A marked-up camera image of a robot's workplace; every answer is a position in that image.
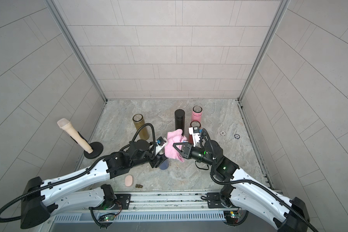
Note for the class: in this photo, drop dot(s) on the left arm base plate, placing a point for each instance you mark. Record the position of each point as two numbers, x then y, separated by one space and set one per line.
110 203

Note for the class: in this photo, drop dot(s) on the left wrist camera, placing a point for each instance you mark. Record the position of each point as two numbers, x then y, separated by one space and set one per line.
161 142

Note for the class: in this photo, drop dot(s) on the black thermos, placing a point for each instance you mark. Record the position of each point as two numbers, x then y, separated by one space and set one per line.
180 120

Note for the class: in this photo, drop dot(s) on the pink thermos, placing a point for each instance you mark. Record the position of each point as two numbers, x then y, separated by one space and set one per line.
197 113

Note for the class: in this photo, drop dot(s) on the gold thermos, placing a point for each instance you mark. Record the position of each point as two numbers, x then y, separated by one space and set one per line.
139 122

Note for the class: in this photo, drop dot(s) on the beige microphone-shaped holder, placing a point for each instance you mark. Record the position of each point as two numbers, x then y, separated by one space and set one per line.
91 150

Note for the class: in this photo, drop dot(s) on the right circuit board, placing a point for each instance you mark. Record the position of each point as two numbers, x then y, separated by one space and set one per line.
232 217

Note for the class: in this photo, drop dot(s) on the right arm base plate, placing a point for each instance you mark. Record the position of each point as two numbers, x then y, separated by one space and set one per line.
218 200

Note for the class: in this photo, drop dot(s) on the red thermos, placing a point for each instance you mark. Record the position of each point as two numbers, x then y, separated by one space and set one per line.
195 124

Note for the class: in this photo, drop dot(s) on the left circuit board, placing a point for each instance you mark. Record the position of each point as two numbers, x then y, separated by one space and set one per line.
107 217

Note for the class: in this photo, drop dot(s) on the aluminium front rail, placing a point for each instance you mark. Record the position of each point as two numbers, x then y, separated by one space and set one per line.
160 200

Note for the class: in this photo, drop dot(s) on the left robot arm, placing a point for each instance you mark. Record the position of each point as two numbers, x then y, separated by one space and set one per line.
41 198

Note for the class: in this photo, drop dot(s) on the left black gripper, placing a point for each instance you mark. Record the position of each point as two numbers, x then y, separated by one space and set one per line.
157 161

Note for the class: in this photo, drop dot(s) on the pink oval soap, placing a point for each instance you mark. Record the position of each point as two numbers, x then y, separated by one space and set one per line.
128 181

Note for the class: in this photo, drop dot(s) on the blue thermos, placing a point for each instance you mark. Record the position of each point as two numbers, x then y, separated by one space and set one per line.
165 164

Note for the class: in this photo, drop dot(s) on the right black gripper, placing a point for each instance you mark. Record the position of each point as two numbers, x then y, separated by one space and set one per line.
187 154

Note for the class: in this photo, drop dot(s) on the circuit board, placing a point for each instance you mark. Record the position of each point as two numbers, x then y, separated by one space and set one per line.
232 217
107 217

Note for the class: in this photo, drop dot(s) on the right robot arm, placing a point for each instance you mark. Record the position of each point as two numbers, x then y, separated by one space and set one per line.
243 191

